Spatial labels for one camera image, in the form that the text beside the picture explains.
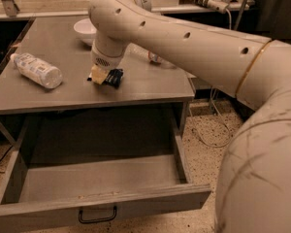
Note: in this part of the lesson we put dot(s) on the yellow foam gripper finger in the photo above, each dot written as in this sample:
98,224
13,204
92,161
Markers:
98,74

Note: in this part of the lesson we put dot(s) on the dark blue rxbar wrapper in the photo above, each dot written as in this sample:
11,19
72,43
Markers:
114,78

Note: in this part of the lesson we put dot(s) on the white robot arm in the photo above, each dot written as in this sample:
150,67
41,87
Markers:
253,193

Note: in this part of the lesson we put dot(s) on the grey metal counter cabinet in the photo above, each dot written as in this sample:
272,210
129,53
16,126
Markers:
126,110

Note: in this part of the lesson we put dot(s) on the grey open top drawer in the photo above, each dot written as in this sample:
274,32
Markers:
56,170

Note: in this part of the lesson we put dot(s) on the clear plastic water bottle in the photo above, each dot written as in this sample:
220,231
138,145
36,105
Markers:
149,57

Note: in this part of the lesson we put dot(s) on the white ceramic bowl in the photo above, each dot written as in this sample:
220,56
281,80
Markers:
85,30

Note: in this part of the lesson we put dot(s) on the white labelled plastic bottle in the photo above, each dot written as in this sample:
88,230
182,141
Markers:
37,70

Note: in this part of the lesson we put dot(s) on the thin metal pole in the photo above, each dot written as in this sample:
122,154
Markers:
242,7

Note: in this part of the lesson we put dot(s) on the metal shelf rail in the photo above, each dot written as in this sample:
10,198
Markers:
38,12

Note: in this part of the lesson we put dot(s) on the black drawer handle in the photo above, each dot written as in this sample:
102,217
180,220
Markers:
92,216

